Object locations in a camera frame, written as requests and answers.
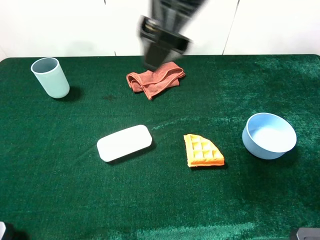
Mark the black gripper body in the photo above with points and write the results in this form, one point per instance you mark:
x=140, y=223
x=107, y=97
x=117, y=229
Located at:
x=162, y=45

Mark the white rectangular case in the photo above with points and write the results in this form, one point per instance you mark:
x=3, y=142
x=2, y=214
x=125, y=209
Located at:
x=124, y=142

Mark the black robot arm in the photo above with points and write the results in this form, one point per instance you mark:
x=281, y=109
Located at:
x=161, y=10

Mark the brown folded cloth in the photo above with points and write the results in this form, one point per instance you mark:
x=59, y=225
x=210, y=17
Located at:
x=154, y=82

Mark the orange waffle piece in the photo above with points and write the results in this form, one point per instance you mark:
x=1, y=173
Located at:
x=201, y=152

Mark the light blue cup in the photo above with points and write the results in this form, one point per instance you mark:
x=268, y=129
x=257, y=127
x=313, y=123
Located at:
x=50, y=75

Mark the light blue bowl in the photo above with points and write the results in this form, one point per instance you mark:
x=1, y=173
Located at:
x=268, y=136

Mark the green table mat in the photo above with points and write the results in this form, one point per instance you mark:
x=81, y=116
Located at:
x=55, y=186

